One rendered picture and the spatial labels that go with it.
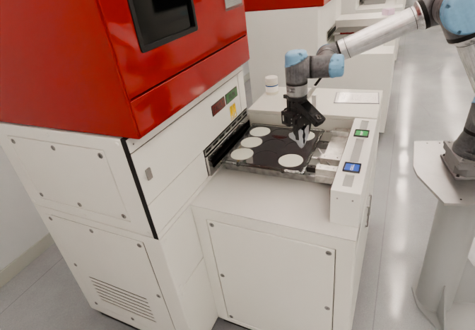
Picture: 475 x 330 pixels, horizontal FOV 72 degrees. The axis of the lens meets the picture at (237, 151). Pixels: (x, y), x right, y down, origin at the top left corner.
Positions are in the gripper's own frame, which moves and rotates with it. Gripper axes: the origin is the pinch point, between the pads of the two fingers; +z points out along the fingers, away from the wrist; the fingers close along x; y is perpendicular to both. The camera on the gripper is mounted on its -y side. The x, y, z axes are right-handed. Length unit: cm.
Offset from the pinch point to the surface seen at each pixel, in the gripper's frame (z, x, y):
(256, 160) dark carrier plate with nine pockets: 9.1, 8.8, 17.8
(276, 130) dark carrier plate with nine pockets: 9.1, -16.1, 29.8
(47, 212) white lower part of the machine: 20, 84, 73
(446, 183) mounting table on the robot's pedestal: 17, -32, -41
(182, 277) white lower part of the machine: 43, 54, 19
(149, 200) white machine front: 0, 57, 17
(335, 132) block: 9.1, -30.0, 6.1
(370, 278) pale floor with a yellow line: 99, -37, -14
